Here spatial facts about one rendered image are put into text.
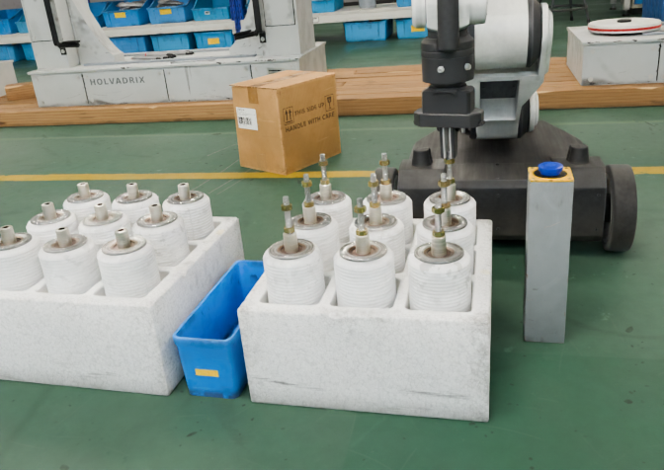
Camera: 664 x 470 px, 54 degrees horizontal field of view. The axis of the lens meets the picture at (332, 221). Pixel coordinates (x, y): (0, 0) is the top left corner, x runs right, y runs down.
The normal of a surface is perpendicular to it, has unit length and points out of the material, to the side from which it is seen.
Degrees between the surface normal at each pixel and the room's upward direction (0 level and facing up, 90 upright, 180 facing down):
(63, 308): 90
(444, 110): 90
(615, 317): 0
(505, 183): 46
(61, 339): 90
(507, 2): 40
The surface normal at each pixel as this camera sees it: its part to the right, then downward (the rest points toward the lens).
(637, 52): -0.21, 0.38
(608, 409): -0.08, -0.92
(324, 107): 0.75, 0.19
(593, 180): -0.21, -0.37
